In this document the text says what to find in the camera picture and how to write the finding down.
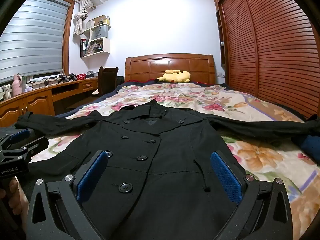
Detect floral blanket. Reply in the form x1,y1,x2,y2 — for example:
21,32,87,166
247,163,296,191
27,82,320,240

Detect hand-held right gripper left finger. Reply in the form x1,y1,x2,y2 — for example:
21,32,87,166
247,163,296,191
26,150,110,240

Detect wooden louvered wardrobe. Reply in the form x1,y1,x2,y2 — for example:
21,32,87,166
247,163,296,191
212,0,320,120

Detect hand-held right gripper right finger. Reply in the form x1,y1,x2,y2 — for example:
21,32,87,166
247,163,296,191
210,150,293,240

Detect grey window blind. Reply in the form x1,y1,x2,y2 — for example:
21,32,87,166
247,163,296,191
0,0,70,84

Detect yellow plush toy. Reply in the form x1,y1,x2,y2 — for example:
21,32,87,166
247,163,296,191
154,69,192,83

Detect black buttoned coat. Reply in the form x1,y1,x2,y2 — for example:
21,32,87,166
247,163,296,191
15,99,318,240

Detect wooden bed headboard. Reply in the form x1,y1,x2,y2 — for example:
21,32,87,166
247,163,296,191
124,53,216,85

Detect grey paper bag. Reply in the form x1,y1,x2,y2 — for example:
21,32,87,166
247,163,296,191
90,24,108,41

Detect black tripod stands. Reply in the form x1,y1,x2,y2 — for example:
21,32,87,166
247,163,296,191
58,73,77,83

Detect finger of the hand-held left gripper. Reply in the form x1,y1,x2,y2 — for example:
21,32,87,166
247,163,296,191
0,136,49,166
0,128,34,151

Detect dark blue cloth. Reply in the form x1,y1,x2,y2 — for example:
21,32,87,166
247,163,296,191
299,135,320,159

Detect white wall shelf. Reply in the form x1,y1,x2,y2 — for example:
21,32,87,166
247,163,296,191
80,15,112,58

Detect person's left hand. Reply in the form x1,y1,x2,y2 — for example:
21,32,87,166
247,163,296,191
0,176,28,220

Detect tied beige curtain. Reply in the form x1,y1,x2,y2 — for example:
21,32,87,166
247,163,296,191
72,0,97,36

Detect pink bottle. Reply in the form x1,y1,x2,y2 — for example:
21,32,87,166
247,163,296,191
11,73,23,96

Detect dark wooden chair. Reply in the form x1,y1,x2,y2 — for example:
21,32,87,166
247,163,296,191
92,66,119,97

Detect long wooden desk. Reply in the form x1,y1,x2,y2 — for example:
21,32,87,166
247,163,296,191
0,76,99,128

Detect row of books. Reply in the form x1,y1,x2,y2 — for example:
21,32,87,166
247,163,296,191
80,39,104,57

